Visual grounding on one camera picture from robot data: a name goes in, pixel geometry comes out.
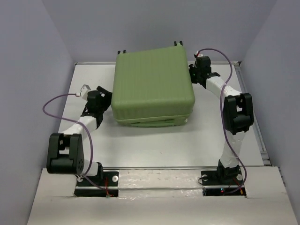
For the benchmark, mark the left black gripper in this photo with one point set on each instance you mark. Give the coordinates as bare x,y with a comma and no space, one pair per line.
107,98

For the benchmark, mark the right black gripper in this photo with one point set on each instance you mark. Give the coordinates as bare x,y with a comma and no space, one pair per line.
191,67

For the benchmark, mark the green hard-shell suitcase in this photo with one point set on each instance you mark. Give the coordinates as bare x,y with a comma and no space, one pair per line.
152,88

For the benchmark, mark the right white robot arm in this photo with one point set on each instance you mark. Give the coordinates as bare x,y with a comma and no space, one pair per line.
237,117

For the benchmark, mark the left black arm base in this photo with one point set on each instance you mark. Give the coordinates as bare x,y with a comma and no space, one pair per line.
95,187

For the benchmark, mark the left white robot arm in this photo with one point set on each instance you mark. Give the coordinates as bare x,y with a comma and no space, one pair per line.
71,151

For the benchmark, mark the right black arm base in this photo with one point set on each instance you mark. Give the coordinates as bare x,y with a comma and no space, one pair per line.
216,186

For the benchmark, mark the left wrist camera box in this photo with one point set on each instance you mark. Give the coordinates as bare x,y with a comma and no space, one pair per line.
85,89

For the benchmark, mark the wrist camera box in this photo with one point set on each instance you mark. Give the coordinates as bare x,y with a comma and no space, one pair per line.
85,89
198,54

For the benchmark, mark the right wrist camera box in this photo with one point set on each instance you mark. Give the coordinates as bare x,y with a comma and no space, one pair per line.
198,54

